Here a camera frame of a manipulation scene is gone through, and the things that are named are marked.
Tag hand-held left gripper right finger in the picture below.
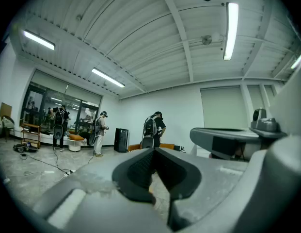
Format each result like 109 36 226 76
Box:
155 147 202 200

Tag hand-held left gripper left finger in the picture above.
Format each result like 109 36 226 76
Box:
112 147 156 202

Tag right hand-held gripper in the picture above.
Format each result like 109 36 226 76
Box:
190 118 288 161

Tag orange sofa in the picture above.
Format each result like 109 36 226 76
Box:
127 143 175 153

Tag grey roller blind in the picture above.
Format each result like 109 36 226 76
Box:
31 69 102 104
200 86 243 130

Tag black speaker box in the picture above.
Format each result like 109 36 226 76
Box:
113 128 129 153

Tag white round stool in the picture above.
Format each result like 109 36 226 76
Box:
67 138 82 152

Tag ceiling tube light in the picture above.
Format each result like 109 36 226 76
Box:
290 49 301 69
222 1 239 61
23 30 56 50
91 67 126 88

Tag black equipment pile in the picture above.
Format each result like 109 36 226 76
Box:
13 143 38 153

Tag wooden shelf rack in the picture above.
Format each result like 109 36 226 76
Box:
20 122 41 150

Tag large glass window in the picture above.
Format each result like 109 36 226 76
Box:
20 69 102 136

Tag black floor cable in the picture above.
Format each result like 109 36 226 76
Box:
20 152 73 173

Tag metal frame chair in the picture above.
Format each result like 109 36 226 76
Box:
1 115 16 143

